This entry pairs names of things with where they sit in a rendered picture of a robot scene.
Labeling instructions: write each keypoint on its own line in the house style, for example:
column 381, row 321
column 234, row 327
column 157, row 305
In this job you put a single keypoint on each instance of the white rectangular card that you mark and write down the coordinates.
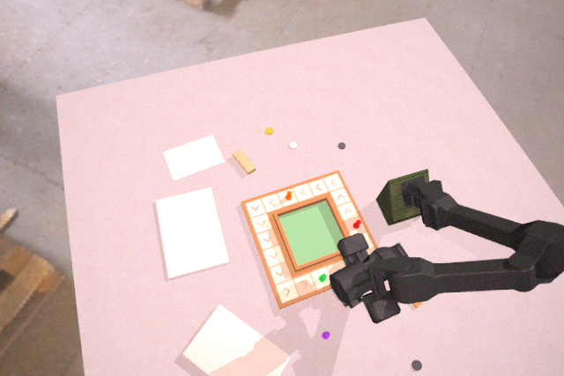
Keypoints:
column 191, row 232

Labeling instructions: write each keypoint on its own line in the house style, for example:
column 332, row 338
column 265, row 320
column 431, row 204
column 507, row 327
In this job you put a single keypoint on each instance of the pale pink flat slab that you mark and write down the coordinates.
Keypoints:
column 226, row 346

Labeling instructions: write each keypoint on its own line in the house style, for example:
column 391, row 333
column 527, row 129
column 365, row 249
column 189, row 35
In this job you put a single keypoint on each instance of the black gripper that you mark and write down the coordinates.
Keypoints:
column 354, row 248

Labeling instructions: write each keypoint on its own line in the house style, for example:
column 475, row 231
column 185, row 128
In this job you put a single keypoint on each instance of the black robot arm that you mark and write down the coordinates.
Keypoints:
column 538, row 257

